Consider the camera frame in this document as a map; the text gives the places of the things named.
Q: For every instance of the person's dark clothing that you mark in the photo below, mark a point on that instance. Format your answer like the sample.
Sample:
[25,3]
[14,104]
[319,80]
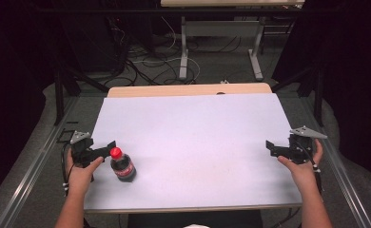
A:
[194,220]

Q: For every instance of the dark curtain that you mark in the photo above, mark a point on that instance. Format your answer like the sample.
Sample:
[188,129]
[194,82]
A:
[351,72]
[15,79]

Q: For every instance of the red bottle cap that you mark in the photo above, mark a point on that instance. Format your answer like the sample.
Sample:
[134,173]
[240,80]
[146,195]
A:
[116,153]

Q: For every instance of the person's right hand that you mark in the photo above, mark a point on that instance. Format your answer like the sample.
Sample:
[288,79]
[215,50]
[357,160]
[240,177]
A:
[305,175]

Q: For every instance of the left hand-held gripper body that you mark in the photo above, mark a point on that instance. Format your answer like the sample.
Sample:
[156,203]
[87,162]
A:
[80,148]

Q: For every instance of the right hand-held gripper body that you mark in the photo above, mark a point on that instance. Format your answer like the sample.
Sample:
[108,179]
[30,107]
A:
[301,147]

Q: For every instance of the black floor bracket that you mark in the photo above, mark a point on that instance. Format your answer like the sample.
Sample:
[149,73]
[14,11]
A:
[65,133]

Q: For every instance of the cola bottle with red label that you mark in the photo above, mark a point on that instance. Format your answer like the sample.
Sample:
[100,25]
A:
[123,169]

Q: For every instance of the white metal frame desk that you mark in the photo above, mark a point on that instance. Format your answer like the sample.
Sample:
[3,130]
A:
[220,28]

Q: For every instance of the person's left hand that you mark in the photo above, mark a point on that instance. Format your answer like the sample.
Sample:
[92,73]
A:
[80,179]

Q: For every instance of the black metal stand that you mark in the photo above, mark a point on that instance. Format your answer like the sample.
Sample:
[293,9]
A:
[313,91]
[64,91]

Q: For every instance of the aluminium floor rail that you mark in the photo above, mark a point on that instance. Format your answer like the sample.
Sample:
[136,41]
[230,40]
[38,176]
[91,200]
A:
[34,171]
[342,177]

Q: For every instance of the light wooden table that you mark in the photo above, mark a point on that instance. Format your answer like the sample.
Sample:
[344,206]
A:
[186,89]

